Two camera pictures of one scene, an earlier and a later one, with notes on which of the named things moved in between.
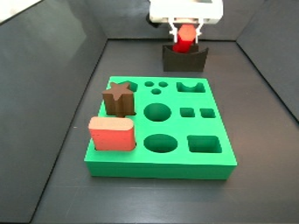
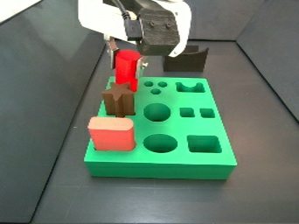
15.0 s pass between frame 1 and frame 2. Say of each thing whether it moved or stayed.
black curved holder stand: stayed
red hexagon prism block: moved
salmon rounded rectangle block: stayed
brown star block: stayed
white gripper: moved
